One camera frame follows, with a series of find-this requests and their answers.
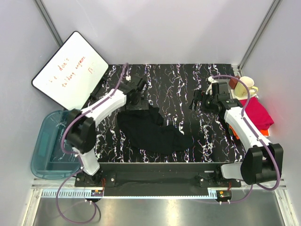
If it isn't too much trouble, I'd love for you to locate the orange connector box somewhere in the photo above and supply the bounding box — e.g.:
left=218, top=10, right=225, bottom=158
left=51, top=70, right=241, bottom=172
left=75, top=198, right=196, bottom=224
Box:
left=91, top=190, right=103, bottom=197
left=217, top=190, right=232, bottom=199

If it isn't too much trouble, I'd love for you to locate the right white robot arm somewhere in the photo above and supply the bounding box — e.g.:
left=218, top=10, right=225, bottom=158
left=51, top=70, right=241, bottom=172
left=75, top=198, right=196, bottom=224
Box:
left=190, top=81, right=284, bottom=187

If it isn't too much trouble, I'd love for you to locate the orange folded t-shirt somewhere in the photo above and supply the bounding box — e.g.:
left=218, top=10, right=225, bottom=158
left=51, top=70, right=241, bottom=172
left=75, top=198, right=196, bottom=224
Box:
left=228, top=125, right=270, bottom=140

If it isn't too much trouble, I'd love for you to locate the black t-shirt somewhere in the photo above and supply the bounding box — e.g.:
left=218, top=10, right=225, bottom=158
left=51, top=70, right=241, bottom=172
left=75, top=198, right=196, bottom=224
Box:
left=117, top=105, right=194, bottom=155

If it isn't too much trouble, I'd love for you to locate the teal translucent plastic bin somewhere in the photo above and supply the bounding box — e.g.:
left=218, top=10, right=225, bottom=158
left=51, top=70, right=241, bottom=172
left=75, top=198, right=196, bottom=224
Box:
left=31, top=110, right=80, bottom=180

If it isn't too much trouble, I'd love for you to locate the yellow ceramic mug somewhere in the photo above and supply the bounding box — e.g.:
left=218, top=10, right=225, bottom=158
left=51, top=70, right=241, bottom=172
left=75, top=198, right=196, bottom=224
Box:
left=234, top=76, right=258, bottom=97

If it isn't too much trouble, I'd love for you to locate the brown small cup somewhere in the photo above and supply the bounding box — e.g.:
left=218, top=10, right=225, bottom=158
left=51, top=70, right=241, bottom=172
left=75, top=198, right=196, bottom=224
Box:
left=229, top=77, right=238, bottom=89

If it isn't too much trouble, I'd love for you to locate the white dry-erase board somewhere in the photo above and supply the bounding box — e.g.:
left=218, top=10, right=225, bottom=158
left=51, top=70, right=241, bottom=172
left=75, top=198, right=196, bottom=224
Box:
left=32, top=31, right=109, bottom=110

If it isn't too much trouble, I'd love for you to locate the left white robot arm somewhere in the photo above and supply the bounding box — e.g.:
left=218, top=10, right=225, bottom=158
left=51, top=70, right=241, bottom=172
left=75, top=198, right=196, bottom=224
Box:
left=61, top=75, right=149, bottom=186

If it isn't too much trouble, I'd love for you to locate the right orange connector box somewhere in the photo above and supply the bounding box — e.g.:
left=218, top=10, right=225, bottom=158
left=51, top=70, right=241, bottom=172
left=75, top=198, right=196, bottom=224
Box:
left=217, top=190, right=232, bottom=199

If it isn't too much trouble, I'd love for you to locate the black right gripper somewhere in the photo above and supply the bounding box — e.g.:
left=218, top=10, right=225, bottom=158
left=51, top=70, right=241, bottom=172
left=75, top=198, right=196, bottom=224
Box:
left=188, top=90, right=217, bottom=115

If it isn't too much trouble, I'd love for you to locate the magenta folded t-shirt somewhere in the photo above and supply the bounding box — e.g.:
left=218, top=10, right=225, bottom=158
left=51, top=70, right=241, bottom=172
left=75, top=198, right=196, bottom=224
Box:
left=245, top=97, right=274, bottom=130

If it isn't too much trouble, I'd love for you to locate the left orange connector box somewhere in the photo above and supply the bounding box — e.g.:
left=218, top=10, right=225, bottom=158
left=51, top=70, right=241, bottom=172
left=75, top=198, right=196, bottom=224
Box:
left=91, top=190, right=103, bottom=197

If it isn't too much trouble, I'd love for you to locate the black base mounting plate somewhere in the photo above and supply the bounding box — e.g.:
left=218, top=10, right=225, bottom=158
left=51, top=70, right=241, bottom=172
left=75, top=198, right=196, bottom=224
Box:
left=75, top=163, right=241, bottom=198

